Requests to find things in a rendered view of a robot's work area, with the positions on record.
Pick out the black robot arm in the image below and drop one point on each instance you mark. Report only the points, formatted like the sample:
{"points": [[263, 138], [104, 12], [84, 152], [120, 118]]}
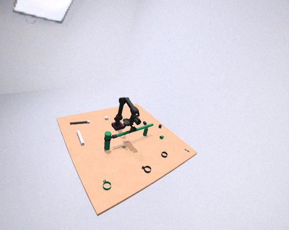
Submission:
{"points": [[134, 110]]}

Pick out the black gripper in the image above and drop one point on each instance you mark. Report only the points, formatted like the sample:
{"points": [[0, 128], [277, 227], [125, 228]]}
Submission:
{"points": [[132, 127]]}

